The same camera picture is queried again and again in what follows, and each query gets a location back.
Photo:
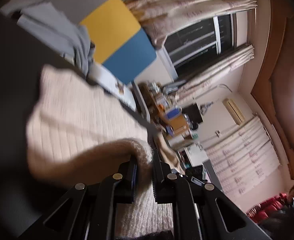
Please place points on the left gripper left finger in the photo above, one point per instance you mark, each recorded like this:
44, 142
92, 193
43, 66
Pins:
120, 187

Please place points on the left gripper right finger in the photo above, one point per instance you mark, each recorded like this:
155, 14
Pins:
169, 187

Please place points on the white knitted sweater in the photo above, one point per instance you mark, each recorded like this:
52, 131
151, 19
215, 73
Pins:
78, 133

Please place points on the beige cloth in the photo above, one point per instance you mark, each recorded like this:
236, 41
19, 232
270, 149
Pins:
168, 155

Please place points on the cluttered wooden desk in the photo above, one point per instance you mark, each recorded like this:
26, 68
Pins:
164, 112

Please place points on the red sofa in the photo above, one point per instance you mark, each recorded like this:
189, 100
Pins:
265, 209

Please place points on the dark round table mat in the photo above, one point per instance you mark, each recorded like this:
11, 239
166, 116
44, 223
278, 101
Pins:
23, 197

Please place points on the white pillow with print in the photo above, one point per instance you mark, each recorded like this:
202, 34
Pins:
101, 75

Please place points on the seated person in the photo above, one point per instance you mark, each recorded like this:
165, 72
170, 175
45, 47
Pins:
280, 224

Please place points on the grey yellow blue headboard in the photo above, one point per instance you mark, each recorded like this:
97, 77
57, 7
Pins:
121, 45

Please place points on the floral window curtain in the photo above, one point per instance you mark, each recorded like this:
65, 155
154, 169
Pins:
162, 18

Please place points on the grey blue garment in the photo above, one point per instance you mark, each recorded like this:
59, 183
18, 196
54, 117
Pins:
54, 29

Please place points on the wall air conditioner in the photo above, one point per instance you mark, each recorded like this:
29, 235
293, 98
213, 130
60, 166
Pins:
234, 111

